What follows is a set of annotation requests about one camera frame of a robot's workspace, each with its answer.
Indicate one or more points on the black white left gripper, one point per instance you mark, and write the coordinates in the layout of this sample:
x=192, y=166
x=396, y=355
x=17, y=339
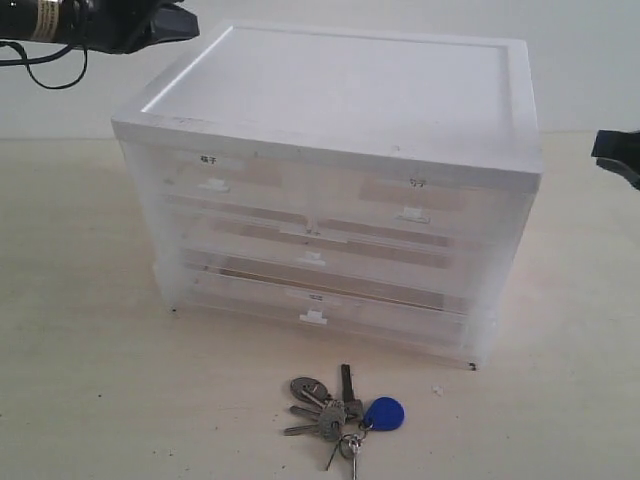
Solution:
x=123, y=27

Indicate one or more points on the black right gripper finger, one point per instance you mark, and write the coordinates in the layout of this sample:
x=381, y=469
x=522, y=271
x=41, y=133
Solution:
x=618, y=152

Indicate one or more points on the wide clear drawer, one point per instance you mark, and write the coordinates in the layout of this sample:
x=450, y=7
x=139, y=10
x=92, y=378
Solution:
x=433, y=332
x=416, y=272

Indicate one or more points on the key bunch with blue fob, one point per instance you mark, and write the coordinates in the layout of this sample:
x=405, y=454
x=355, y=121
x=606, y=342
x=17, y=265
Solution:
x=343, y=421

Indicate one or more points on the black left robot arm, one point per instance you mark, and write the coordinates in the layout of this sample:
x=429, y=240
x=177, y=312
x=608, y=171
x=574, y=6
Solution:
x=53, y=22

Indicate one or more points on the top right small drawer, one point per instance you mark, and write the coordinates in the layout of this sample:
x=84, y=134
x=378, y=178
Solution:
x=409, y=209

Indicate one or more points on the small drawer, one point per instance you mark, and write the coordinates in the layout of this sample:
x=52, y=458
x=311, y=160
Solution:
x=256, y=187
x=409, y=209

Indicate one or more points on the top left small drawer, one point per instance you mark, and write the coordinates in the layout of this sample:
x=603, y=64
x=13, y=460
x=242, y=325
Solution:
x=256, y=187

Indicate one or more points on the white translucent drawer cabinet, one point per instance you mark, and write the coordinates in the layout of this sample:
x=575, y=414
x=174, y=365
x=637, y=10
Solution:
x=447, y=109

